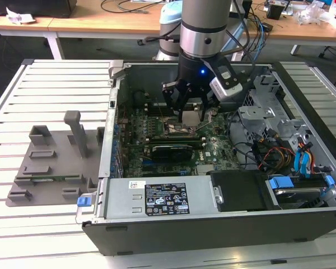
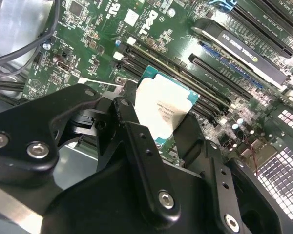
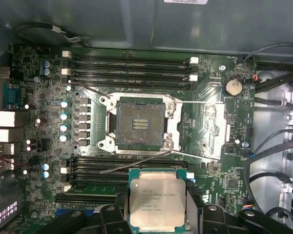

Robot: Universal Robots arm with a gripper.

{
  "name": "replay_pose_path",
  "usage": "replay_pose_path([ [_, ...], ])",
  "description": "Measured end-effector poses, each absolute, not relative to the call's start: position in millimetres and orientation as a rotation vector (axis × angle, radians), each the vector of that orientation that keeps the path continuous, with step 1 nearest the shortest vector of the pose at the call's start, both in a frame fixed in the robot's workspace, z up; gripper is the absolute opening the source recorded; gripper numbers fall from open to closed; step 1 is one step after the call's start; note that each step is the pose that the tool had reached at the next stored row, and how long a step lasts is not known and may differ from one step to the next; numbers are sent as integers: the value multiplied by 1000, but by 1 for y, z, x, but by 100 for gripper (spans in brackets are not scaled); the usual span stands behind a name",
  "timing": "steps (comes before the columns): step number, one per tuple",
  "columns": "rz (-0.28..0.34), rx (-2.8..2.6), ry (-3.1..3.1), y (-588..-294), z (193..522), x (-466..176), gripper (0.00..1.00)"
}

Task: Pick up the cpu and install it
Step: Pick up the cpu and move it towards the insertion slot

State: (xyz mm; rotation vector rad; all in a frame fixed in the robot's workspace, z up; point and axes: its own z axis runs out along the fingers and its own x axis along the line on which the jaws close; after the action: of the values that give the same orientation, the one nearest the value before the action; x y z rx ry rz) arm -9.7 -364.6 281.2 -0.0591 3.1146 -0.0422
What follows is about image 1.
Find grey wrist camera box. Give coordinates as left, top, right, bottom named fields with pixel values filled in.
left=208, top=64, right=244, bottom=101

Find red yellow black wire bundle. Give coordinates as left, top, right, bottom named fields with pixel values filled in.
left=257, top=144, right=296, bottom=170

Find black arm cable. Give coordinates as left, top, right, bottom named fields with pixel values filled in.
left=223, top=0, right=260, bottom=93

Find crumpled white paper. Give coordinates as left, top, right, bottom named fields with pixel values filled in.
left=5, top=7, right=36, bottom=26

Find long wooden desk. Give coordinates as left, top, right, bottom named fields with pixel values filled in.
left=46, top=0, right=336, bottom=61

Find grey metal drive cage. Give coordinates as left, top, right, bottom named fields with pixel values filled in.
left=236, top=74, right=314, bottom=171

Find green motherboard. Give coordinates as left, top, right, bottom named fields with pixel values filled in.
left=116, top=102, right=241, bottom=179

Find grey parts rack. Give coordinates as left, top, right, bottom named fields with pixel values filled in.
left=5, top=110, right=106, bottom=208

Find metal socket cover frame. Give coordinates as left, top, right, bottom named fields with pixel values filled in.
left=194, top=108, right=216, bottom=135

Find CPU socket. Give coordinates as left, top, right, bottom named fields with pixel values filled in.
left=164, top=117, right=202, bottom=138

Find large black box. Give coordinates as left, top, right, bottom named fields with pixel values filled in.
left=0, top=0, right=78, bottom=18

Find black graphics card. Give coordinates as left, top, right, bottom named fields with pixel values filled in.
left=150, top=144, right=194, bottom=163

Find small black box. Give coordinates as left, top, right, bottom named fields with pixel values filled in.
left=268, top=3, right=285, bottom=21

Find black drive bay cover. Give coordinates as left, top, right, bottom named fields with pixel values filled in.
left=209, top=170, right=271, bottom=213

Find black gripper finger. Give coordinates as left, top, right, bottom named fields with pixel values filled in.
left=198, top=85, right=221, bottom=122
left=161, top=80, right=192, bottom=123

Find blue hanging cable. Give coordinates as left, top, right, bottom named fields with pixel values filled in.
left=251, top=13, right=268, bottom=64

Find silver topped CPU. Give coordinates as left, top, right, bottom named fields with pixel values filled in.
left=181, top=110, right=202, bottom=127

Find black grey PC case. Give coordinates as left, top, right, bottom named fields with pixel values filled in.
left=75, top=60, right=336, bottom=256

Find black looped desk cable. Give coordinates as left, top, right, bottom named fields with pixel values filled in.
left=100, top=0, right=151, bottom=15

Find short wooden desk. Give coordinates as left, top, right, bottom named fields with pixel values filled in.
left=0, top=15, right=57, bottom=48

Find grey power supply unit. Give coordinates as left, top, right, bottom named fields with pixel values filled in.
left=92, top=175, right=223, bottom=225

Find blue flat wire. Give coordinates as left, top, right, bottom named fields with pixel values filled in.
left=293, top=151, right=302, bottom=177
left=301, top=142, right=313, bottom=177

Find clear plastic bags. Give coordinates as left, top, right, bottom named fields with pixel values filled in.
left=292, top=2, right=333, bottom=26

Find silver hard disk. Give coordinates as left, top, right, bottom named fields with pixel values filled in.
left=273, top=187, right=324, bottom=210

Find blue disk carrier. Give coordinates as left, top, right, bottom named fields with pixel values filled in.
left=268, top=175, right=335, bottom=192

